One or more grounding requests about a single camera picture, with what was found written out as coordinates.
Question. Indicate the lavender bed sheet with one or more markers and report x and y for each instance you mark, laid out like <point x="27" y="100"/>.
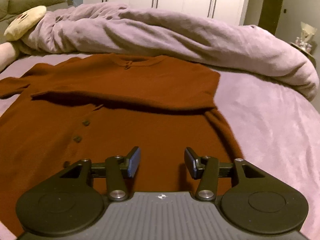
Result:
<point x="276" y="127"/>

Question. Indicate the nightstand with decor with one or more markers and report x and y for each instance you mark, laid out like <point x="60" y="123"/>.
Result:
<point x="304" y="42"/>

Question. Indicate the lavender rumpled duvet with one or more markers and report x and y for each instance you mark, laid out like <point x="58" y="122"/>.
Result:
<point x="110" y="27"/>

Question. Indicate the brown knit cardigan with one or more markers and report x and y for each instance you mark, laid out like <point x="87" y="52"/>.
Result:
<point x="104" y="105"/>

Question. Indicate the cream face plush pillow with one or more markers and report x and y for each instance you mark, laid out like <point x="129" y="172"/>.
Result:
<point x="24" y="22"/>

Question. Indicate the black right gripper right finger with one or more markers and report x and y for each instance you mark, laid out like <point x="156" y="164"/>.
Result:
<point x="205" y="169"/>

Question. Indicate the olive green headboard cushion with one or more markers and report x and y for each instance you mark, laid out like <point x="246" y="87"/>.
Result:
<point x="10" y="9"/>

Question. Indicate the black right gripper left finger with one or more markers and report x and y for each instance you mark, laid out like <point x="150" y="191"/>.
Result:
<point x="119" y="168"/>

